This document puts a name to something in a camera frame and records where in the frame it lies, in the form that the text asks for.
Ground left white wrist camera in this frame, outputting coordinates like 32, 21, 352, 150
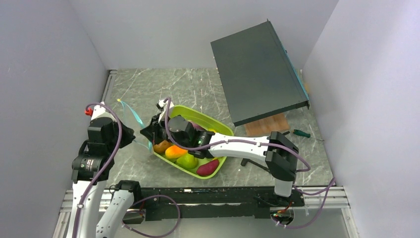
85, 101, 115, 121

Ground purple cable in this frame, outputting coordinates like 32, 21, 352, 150
163, 97, 339, 230
70, 103, 183, 238

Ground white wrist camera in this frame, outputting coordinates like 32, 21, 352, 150
156, 99, 174, 122
85, 101, 115, 121

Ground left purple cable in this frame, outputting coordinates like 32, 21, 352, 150
70, 103, 183, 238

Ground dark grey tilted panel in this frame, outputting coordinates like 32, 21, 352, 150
210, 20, 310, 126

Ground green pear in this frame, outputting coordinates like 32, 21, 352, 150
176, 153, 198, 170

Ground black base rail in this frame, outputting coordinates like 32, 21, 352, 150
124, 186, 305, 224

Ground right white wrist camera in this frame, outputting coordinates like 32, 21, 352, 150
156, 99, 174, 122

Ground brown kiwi potato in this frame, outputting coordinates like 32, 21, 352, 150
153, 140, 172, 154

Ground purple eggplant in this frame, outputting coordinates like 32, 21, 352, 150
191, 122, 205, 130

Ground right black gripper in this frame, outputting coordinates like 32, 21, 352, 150
141, 113, 190, 149

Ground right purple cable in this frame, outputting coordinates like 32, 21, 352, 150
163, 97, 339, 230

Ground green plastic tray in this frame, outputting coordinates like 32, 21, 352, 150
153, 105, 234, 179

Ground orange mango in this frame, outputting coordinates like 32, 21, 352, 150
164, 145, 188, 160

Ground purple sweet potato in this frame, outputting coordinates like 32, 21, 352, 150
196, 160, 219, 177

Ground black hammer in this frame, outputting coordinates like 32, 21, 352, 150
240, 158, 270, 173

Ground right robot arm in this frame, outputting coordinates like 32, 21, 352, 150
140, 114, 299, 206

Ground wooden board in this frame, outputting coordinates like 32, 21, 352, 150
244, 113, 290, 136

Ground clear zip top bag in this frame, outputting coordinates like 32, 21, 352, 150
117, 99, 153, 153

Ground green handled screwdriver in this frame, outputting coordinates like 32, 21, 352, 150
292, 129, 323, 141

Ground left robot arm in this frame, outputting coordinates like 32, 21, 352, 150
66, 117, 143, 238

